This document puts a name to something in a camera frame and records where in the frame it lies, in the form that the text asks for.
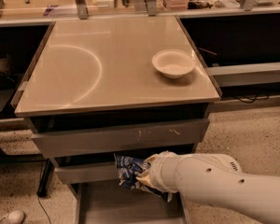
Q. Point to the grey top drawer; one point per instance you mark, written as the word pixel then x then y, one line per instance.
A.
pixel 121 138

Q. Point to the white shoe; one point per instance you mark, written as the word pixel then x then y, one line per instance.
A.
pixel 14 217

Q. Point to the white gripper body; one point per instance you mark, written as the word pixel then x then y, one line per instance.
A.
pixel 158 174

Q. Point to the grey open bottom drawer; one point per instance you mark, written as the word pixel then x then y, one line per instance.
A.
pixel 106 202

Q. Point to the white bowl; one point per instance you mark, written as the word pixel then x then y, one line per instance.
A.
pixel 173 63

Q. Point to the metal bracket left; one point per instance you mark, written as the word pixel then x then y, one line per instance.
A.
pixel 82 10

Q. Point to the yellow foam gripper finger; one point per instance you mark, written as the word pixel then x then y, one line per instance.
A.
pixel 144 178

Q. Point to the grey middle drawer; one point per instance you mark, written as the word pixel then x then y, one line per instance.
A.
pixel 86 173

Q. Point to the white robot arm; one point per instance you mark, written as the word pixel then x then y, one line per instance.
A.
pixel 215 180

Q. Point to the grey drawer cabinet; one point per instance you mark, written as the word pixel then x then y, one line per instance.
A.
pixel 98 73

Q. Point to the blue chip bag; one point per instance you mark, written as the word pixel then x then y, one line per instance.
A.
pixel 129 167

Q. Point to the metal bracket middle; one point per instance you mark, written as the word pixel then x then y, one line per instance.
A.
pixel 151 7

